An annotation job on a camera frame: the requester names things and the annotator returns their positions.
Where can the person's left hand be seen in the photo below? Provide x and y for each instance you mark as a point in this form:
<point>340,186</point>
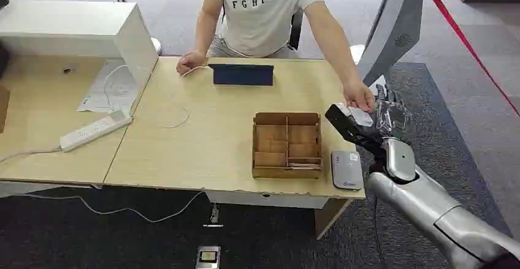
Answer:
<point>359,94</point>

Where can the person's right hand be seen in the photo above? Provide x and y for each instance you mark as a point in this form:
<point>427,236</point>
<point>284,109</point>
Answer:
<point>191,61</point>

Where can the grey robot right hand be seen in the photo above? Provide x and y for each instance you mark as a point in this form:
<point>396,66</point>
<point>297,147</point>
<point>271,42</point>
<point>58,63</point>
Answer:
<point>400,159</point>

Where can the white plastic card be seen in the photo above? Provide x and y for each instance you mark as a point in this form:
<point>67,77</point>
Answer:
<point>359,117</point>

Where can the wooden compartment box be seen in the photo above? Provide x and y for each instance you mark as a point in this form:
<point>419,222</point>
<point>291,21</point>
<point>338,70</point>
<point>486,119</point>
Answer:
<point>286,174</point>

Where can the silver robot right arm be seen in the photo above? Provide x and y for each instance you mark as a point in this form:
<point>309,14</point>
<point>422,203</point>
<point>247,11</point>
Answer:
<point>426,206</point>

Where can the small round white base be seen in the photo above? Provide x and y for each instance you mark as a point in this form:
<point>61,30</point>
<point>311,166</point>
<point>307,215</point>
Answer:
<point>157,46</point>

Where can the tablet with blue cover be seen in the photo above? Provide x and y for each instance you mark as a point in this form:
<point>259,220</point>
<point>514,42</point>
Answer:
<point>243,75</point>

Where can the grey card reader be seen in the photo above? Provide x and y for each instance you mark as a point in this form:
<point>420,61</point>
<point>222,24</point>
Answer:
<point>346,170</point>

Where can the grey kiosk stand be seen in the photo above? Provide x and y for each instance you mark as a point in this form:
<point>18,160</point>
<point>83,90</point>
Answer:
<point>396,27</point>

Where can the person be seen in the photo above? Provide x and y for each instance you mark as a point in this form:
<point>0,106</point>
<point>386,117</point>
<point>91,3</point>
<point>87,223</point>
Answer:
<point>260,19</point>

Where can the black chair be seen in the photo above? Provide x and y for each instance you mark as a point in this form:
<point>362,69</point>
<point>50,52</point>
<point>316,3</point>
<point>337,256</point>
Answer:
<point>295,31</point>

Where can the stack of cards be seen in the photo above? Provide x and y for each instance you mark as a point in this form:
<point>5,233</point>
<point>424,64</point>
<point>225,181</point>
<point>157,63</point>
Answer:
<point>304,165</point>

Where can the wooden desk leg panel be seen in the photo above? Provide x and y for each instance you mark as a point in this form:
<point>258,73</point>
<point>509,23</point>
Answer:
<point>329,216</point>

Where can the printed paper sheet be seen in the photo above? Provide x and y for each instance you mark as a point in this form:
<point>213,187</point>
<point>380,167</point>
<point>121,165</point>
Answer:
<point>95,96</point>

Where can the white power strip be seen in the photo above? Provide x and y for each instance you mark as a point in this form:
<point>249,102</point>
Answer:
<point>95,131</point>

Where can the red barrier tape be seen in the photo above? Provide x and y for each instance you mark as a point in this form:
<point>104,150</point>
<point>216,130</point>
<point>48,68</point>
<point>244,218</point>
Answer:
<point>467,44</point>

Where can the white desk drawer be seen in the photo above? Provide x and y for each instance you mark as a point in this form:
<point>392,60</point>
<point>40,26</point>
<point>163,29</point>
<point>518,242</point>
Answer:
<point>284,200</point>

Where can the white desk shelf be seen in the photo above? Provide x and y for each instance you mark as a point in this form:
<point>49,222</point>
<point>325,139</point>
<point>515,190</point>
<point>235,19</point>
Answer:
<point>73,25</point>

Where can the white plug adapter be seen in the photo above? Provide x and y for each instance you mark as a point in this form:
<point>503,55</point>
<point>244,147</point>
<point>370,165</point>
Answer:
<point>214,215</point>

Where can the brown cardboard box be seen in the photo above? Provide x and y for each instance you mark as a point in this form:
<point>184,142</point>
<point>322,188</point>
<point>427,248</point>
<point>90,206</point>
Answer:
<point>3,109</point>

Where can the dark grey rug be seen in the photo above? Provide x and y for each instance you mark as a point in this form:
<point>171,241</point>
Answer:
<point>122,243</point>

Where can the metal floor socket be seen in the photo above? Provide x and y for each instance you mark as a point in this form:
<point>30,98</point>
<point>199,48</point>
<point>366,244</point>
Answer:
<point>208,257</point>

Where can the black object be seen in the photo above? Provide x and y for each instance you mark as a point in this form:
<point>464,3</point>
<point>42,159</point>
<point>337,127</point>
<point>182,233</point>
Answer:
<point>2,0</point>

